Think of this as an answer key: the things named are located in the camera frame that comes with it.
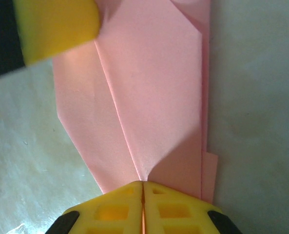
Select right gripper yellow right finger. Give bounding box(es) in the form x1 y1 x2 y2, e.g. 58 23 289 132
144 181 242 234

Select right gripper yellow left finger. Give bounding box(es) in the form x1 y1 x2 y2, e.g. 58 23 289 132
46 181 143 234

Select pink red cloth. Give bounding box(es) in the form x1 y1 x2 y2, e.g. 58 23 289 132
52 0 219 204

